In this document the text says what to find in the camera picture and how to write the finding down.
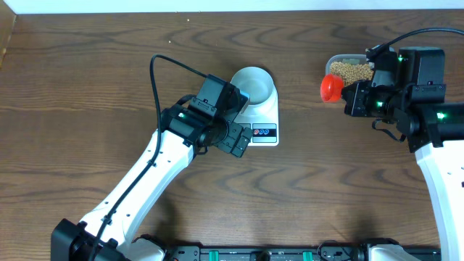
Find red plastic measuring scoop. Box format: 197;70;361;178
320;74;344;103

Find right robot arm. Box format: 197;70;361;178
341;46;463;260

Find white digital kitchen scale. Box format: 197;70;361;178
234;87;280;146

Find grey round bowl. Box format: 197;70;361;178
231;67;276;106

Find soybeans in container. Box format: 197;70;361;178
330;62;373;86

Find clear plastic container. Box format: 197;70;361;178
326;54;373;75

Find cardboard panel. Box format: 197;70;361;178
0;0;17;65

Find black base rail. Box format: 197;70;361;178
163;244;358;261

